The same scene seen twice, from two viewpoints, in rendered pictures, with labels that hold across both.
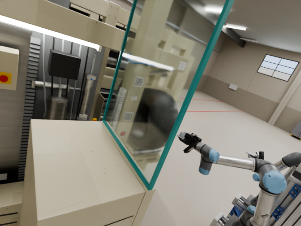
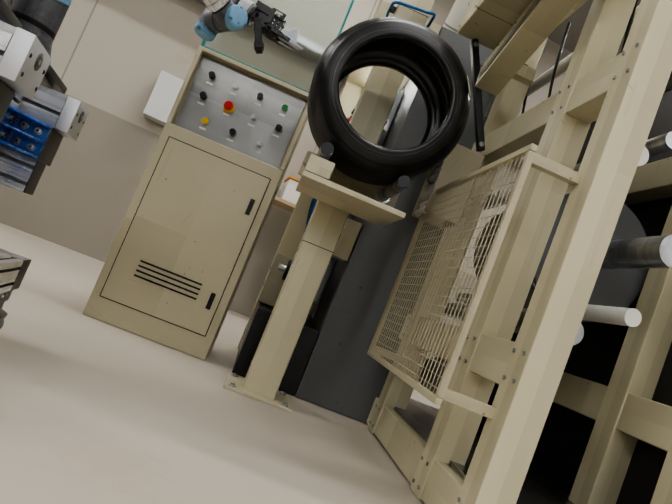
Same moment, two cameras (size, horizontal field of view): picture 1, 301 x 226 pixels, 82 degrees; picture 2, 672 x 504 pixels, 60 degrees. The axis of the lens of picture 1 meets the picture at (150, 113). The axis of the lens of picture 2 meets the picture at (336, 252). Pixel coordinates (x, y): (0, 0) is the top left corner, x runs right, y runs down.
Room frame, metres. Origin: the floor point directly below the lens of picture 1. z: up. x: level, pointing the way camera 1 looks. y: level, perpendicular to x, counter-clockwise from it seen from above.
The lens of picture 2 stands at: (2.70, -1.67, 0.43)
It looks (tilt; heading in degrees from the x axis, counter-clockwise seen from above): 5 degrees up; 124
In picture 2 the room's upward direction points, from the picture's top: 22 degrees clockwise
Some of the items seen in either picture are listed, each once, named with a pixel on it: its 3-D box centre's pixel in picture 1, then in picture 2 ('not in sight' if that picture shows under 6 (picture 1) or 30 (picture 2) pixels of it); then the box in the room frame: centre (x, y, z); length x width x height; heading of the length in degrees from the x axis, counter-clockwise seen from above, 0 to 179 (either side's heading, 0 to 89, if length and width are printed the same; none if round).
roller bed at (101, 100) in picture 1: (107, 110); (447, 186); (1.66, 0.43, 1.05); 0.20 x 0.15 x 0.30; 130
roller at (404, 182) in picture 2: not in sight; (392, 189); (1.62, 0.10, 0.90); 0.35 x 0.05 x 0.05; 130
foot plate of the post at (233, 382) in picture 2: not in sight; (258, 390); (1.33, 0.20, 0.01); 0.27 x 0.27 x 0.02; 40
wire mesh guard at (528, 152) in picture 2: not in sight; (433, 272); (1.92, 0.05, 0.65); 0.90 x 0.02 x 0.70; 130
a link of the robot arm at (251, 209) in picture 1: (253, 217); (42, 1); (1.08, -0.98, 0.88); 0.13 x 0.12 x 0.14; 168
